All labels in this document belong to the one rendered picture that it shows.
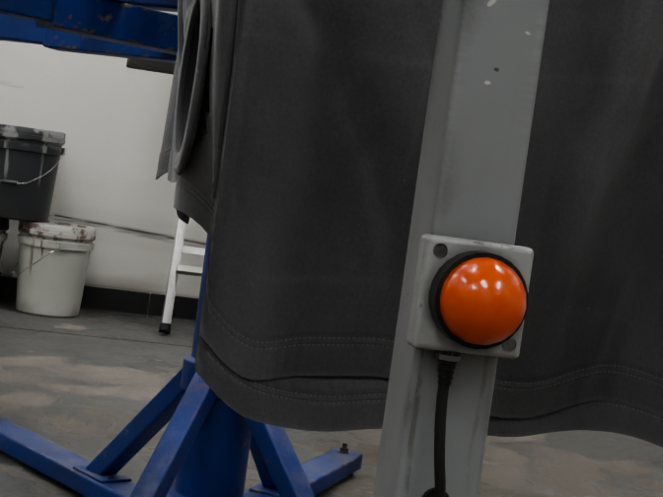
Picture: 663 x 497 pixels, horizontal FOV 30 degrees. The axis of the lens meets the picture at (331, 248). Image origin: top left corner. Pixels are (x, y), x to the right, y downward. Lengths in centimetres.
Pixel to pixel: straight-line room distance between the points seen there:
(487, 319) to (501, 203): 7
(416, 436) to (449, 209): 10
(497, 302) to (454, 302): 2
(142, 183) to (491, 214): 492
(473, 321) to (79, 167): 496
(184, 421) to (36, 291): 310
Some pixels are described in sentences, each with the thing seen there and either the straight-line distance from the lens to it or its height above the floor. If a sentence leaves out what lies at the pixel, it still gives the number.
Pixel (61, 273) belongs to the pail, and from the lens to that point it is 512.
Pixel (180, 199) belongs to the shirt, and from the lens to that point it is 91.
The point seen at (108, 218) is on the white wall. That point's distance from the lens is 546.
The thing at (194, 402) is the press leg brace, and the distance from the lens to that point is 210.
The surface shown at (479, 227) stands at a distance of 56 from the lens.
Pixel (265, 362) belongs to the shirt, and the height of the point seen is 57.
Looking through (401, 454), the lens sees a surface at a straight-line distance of 56.
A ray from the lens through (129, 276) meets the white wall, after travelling 548.
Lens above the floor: 69
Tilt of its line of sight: 3 degrees down
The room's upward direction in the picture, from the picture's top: 8 degrees clockwise
